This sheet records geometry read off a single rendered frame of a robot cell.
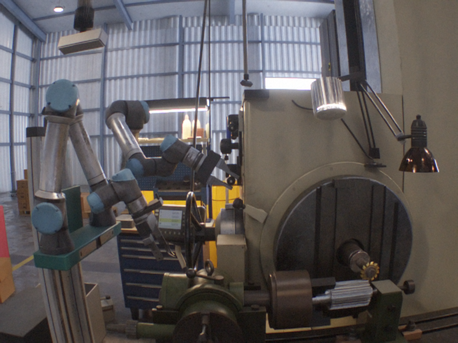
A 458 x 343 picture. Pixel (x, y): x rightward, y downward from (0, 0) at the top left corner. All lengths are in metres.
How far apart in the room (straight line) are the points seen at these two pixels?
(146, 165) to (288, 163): 0.54
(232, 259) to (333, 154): 0.54
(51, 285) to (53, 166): 0.64
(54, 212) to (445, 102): 1.60
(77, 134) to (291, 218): 0.84
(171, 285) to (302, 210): 0.53
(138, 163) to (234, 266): 0.53
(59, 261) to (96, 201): 0.30
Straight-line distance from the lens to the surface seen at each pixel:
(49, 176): 1.27
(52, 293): 1.71
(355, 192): 1.32
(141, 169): 1.45
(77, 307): 2.01
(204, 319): 0.89
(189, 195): 1.56
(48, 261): 1.45
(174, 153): 1.46
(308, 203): 1.29
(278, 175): 1.37
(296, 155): 1.37
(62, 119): 1.25
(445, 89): 1.66
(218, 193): 4.18
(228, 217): 1.55
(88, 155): 1.39
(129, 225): 3.26
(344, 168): 1.40
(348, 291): 1.15
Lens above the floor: 1.69
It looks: 5 degrees down
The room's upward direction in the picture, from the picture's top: 1 degrees counter-clockwise
